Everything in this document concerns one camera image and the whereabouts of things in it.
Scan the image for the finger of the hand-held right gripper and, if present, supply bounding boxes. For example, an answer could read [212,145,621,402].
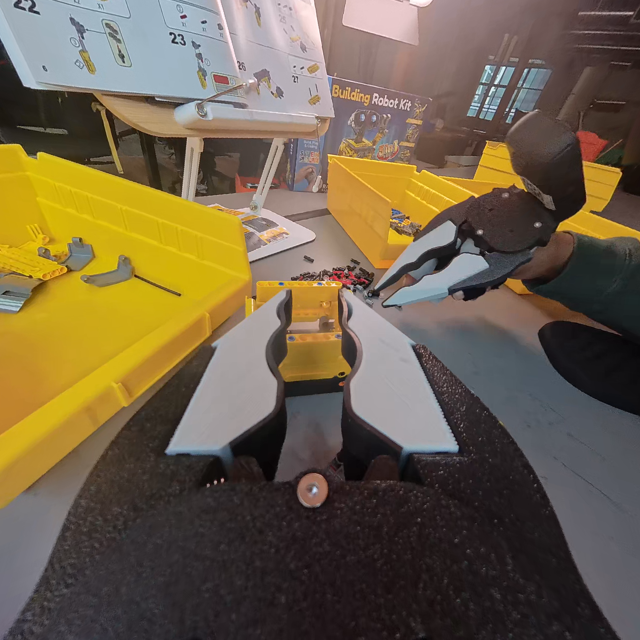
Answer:
[371,220,462,293]
[381,252,489,308]

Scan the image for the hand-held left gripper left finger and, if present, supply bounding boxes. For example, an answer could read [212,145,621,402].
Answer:
[165,289,294,482]

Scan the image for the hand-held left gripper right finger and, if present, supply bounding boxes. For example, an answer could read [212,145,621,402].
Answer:
[339,289,460,482]

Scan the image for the person's right forearm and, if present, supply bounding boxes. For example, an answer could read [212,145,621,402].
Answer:
[524,231,640,342]

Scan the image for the pile of grey blue lego parts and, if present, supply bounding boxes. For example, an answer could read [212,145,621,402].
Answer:
[388,208,424,237]

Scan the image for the pile of small lego pins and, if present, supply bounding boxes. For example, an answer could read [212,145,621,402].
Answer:
[290,254,387,309]

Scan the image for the yellow lego vehicle model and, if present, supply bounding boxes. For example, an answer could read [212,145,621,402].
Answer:
[244,278,362,399]

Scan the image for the colourful lego set box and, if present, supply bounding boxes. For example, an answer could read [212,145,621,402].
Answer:
[286,74,434,194]

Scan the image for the black lego axle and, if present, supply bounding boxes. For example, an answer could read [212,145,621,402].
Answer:
[131,273,183,298]

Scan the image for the lego sticker sheet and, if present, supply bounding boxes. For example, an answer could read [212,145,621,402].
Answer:
[206,201,292,254]

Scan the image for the grey lego lever piece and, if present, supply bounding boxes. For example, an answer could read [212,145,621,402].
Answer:
[36,236,97,272]
[79,254,137,289]

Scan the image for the yellow lego beam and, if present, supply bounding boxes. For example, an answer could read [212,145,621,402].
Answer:
[0,244,69,281]

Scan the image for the lego instruction booklet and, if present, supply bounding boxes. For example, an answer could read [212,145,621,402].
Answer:
[0,0,336,119]

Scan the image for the person's right hand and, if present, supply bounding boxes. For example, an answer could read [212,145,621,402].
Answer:
[514,232,577,282]

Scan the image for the yellow plastic storage bin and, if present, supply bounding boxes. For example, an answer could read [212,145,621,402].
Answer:
[441,140,624,297]
[325,153,477,271]
[0,143,253,509]

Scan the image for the orange plastic bin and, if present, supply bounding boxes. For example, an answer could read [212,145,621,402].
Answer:
[574,129,609,164]

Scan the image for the paned window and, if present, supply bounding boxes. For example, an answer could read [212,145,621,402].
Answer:
[466,61,554,124]

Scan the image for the bright studio light panel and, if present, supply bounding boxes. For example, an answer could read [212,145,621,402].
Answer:
[341,0,434,47]

